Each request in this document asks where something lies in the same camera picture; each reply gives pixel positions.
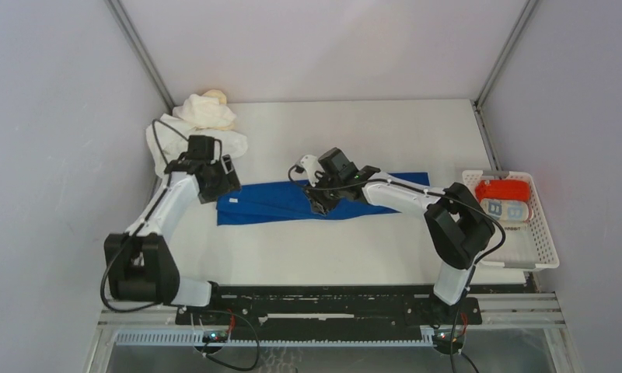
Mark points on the red rolled towel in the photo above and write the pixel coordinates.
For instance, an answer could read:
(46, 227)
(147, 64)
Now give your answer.
(503, 190)

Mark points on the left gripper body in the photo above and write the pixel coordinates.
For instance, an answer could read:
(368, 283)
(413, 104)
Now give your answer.
(221, 183)

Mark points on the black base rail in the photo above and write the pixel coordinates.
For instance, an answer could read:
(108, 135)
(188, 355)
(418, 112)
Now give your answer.
(363, 313)

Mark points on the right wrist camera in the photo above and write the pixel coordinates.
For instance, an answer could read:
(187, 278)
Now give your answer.
(336, 165)

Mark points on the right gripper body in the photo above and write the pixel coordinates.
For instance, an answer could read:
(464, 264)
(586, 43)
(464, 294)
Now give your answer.
(318, 197)

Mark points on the white plastic basket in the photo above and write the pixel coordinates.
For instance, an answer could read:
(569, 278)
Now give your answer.
(528, 245)

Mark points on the blue towel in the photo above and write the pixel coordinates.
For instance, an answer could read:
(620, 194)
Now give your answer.
(281, 201)

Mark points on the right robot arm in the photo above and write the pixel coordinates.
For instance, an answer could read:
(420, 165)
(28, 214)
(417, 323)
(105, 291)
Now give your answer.
(459, 229)

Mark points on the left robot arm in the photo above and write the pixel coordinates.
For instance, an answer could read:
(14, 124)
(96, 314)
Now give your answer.
(140, 263)

